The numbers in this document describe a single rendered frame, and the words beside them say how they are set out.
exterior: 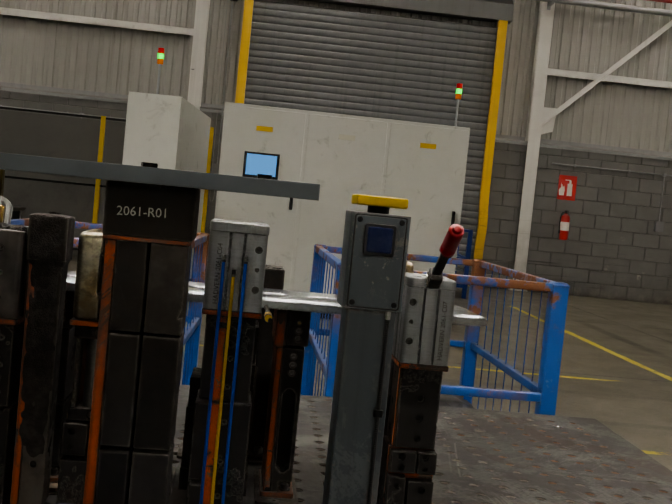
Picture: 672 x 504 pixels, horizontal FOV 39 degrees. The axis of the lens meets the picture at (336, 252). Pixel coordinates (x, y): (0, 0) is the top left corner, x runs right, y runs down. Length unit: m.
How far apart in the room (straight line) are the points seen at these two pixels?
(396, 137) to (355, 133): 0.40
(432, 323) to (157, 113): 8.10
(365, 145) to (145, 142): 2.11
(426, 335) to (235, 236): 0.28
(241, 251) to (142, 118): 8.09
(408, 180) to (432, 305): 8.08
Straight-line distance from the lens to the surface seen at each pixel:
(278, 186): 1.04
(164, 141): 9.25
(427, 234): 9.37
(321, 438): 1.83
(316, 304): 1.36
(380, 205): 1.09
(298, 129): 9.24
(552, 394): 3.37
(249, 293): 1.24
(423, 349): 1.27
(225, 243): 1.23
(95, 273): 1.26
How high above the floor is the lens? 1.15
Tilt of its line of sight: 3 degrees down
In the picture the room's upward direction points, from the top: 6 degrees clockwise
